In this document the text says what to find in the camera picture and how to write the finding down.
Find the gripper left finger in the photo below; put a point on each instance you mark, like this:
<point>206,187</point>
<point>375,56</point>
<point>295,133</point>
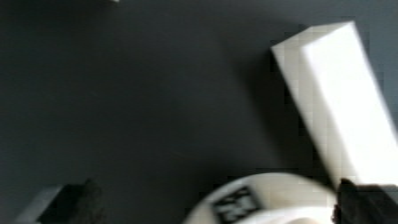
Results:
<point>66,204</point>

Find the white L-shaped fence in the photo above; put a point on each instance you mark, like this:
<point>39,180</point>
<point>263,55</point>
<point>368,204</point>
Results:
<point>336,94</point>

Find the white round stool seat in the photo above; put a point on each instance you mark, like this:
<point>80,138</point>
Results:
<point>270,198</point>

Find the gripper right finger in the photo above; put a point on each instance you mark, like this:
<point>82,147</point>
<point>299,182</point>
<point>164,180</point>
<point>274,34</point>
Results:
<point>366,204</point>

